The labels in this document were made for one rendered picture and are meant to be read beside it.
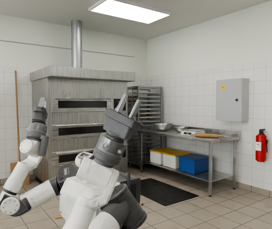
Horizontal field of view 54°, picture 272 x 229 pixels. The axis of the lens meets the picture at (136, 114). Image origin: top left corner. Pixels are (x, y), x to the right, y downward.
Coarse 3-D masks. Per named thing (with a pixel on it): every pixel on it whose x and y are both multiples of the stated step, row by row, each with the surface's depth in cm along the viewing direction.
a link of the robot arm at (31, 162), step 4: (28, 156) 130; (40, 156) 128; (24, 160) 128; (28, 160) 128; (32, 160) 128; (36, 160) 128; (40, 160) 129; (16, 164) 123; (20, 164) 121; (24, 164) 122; (28, 164) 127; (32, 164) 126; (36, 164) 127; (20, 168) 121; (24, 168) 121; (28, 168) 123; (32, 168) 125
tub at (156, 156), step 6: (150, 150) 545; (156, 150) 536; (162, 150) 536; (168, 150) 536; (174, 150) 537; (150, 156) 547; (156, 156) 529; (162, 156) 521; (156, 162) 530; (162, 162) 522
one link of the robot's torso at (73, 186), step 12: (72, 180) 114; (84, 180) 111; (120, 180) 114; (132, 180) 116; (60, 192) 114; (72, 192) 108; (84, 192) 103; (96, 192) 102; (132, 192) 116; (60, 204) 114; (72, 204) 106
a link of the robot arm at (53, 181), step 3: (54, 177) 128; (51, 180) 126; (54, 180) 126; (51, 183) 125; (54, 183) 125; (57, 183) 127; (54, 186) 124; (57, 186) 126; (54, 189) 124; (57, 189) 125; (60, 189) 129; (57, 192) 125; (57, 195) 127
